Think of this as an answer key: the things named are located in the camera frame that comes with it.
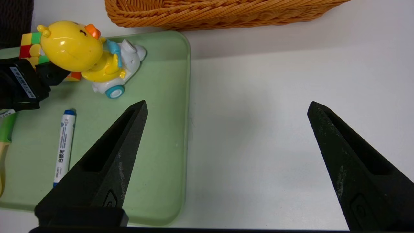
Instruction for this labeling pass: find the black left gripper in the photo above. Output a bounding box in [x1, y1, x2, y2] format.
[0, 58, 70, 112]

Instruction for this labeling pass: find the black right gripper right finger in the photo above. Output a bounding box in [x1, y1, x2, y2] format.
[307, 101, 414, 231]

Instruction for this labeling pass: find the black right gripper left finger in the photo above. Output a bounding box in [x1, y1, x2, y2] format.
[35, 100, 148, 226]

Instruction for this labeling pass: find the yellow duck scooter toy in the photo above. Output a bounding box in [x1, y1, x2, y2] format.
[36, 20, 147, 99]

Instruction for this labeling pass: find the colourful puzzle cube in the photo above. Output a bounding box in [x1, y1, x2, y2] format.
[19, 32, 82, 82]

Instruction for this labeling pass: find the cream pasta spoon green handle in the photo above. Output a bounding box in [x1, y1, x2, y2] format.
[0, 112, 16, 198]

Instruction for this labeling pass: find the dark brown wicker basket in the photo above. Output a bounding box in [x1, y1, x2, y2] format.
[0, 0, 34, 49]

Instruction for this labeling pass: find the orange wicker basket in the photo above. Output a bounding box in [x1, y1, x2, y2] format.
[104, 0, 351, 32]

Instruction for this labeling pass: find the white marker blue cap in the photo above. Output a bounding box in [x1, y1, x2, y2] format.
[53, 109, 77, 188]

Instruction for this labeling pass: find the light green plastic tray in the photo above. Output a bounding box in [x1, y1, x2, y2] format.
[0, 31, 191, 226]

